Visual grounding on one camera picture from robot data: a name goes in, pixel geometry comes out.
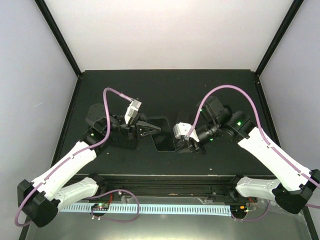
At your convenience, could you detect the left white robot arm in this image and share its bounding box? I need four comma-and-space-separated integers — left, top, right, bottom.
17, 100, 161, 228

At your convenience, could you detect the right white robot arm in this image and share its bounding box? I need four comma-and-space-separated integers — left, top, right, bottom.
173, 96, 320, 214

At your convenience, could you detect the right small circuit board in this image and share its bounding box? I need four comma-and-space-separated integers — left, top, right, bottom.
236, 205, 257, 213

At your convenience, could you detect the small green circuit board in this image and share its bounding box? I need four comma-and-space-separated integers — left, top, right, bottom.
91, 203, 109, 211

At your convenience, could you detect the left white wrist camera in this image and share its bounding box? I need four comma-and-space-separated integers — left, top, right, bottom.
124, 99, 142, 125

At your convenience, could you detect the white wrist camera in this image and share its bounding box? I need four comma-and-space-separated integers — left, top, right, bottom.
124, 99, 142, 125
173, 122, 200, 143

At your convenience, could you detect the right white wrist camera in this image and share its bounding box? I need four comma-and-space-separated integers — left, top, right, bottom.
173, 122, 200, 143

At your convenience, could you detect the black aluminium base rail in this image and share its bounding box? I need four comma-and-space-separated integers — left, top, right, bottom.
47, 174, 298, 201

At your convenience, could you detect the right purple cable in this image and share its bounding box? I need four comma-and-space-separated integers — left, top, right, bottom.
188, 84, 320, 223

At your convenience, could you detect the purple cable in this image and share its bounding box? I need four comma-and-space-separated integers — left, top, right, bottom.
14, 87, 136, 227
188, 84, 320, 223

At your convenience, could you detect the white slotted cable duct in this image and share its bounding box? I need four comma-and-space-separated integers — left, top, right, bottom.
61, 202, 232, 217

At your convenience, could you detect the left black frame post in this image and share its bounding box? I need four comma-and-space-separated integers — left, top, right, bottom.
34, 0, 82, 78

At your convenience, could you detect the black frame post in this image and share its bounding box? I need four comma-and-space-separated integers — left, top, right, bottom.
34, 0, 82, 78
254, 0, 305, 76

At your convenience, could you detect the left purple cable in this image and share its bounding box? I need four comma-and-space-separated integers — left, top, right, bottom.
14, 87, 136, 227

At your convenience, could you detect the right black frame post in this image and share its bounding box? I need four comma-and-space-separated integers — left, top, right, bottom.
254, 0, 305, 76

